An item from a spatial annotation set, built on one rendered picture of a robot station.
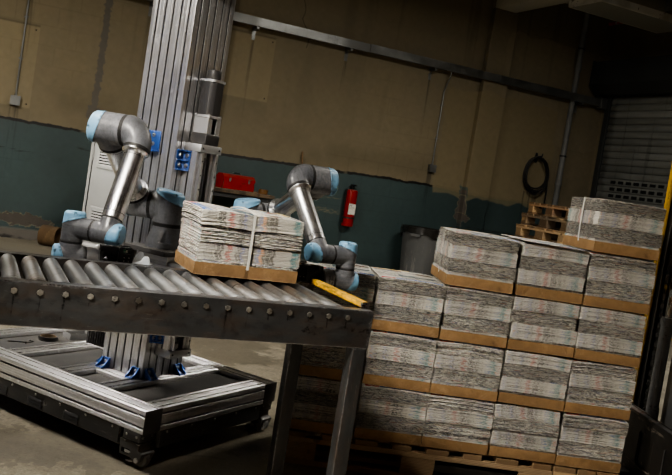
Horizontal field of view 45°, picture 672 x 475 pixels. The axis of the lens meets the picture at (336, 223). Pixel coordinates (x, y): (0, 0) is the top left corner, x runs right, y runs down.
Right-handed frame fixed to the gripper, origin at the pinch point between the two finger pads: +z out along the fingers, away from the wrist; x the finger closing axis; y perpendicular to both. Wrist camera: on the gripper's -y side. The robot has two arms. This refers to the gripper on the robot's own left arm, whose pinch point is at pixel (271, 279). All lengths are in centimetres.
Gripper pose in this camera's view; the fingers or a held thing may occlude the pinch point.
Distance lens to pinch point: 310.3
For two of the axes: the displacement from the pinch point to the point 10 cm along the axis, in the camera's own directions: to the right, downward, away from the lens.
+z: -9.0, -1.2, -4.1
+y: 1.6, -9.9, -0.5
